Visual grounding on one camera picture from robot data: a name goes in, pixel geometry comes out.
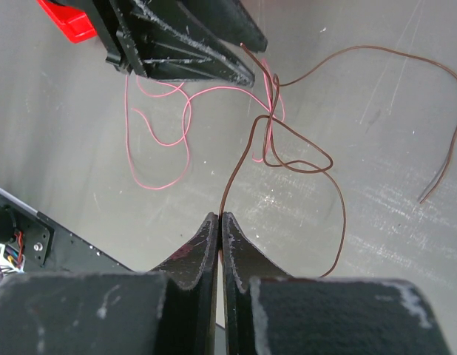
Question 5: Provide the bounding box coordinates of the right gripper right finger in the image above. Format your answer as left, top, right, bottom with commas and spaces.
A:
221, 212, 291, 354

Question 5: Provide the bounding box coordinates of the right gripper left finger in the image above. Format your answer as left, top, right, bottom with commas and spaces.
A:
149, 212, 218, 354

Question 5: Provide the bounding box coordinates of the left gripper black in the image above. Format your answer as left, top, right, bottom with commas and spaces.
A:
53, 0, 268, 87

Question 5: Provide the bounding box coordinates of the red four-compartment bin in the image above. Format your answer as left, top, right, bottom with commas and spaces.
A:
36, 0, 97, 44

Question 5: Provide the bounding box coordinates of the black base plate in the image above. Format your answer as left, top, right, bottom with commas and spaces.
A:
0, 188, 130, 275

